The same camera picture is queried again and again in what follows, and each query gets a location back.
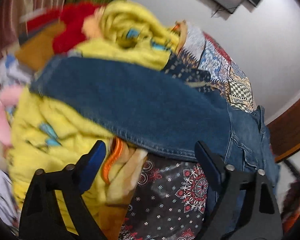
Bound red garment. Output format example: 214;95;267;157
26;2;102;54

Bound patchwork patterned bed quilt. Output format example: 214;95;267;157
119;24;256;239

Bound yellow duck fleece blanket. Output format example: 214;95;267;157
7;0;187;239

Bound blue denim jeans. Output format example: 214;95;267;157
30;57;279;237

